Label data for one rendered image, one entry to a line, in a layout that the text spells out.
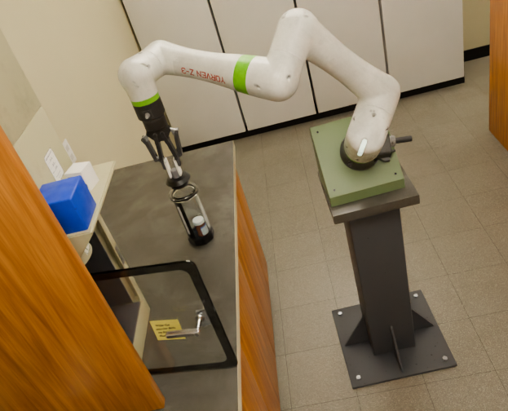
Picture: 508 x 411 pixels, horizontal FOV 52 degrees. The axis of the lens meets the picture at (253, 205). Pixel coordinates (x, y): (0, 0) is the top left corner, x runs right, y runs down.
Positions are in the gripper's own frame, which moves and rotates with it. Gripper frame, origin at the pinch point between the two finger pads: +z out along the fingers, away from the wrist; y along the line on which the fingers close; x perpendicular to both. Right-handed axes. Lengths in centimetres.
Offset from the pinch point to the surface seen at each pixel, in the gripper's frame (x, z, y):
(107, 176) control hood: -40.0, -23.9, -5.6
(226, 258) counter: -15.0, 33.1, 10.1
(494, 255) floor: 53, 127, 132
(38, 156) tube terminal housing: -46, -37, -16
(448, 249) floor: 64, 127, 111
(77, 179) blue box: -55, -33, -6
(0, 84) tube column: -45, -55, -16
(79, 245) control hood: -64, -21, -9
